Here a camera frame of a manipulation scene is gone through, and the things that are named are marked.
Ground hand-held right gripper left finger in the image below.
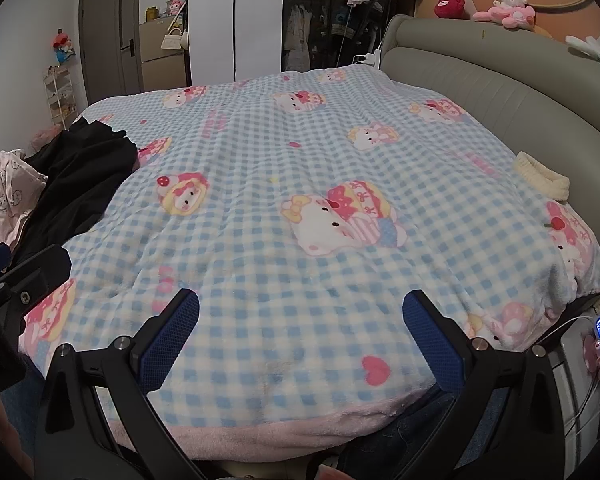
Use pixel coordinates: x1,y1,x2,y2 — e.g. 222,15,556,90
34,287,211,480

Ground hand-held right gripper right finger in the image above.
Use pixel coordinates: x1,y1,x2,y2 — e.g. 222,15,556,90
402,289,566,480

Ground pink face print pajama garment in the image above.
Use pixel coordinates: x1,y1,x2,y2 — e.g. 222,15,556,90
0,149,48,256

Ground black garment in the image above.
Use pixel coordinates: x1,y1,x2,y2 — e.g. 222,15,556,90
12,116,141,267

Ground person's denim jeans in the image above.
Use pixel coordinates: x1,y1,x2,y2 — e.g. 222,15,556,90
347,390,486,480

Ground blue checkered cartoon cat blanket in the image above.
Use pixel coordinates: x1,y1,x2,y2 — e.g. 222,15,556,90
17,65,600,448

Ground pink fluffy item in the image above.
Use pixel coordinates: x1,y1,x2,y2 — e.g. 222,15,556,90
30,127,64,154

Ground pink plush phone holder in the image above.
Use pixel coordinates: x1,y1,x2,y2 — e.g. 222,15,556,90
582,335,600,377

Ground white shelf rack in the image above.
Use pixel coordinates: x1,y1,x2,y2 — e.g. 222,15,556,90
42,65,79,132

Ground cream fluffy headband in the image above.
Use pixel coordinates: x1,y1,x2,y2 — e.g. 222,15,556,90
511,152,572,197

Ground beige cabinet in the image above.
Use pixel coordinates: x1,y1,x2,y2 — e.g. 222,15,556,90
139,17,191,93

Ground grey door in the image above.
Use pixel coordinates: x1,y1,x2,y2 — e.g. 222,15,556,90
78,0,142,107

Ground white handbag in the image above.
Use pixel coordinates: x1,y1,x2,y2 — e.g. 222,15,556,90
160,27,184,51

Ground grey padded bed headboard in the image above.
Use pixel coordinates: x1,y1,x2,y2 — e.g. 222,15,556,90
380,14,600,233

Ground white power strip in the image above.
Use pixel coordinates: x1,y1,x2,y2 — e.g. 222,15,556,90
352,49,384,67

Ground white wardrobe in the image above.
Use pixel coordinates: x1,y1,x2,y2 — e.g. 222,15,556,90
187,0,284,87

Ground glass door wardrobe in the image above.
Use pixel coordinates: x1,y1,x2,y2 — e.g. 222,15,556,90
281,0,417,73

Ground red plush toy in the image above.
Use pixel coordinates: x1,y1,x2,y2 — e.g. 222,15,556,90
434,0,467,21

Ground pink white plush toy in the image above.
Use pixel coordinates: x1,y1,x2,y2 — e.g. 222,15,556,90
472,0,537,29

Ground red blue wall doll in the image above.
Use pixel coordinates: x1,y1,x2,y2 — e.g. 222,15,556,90
52,31,77,66

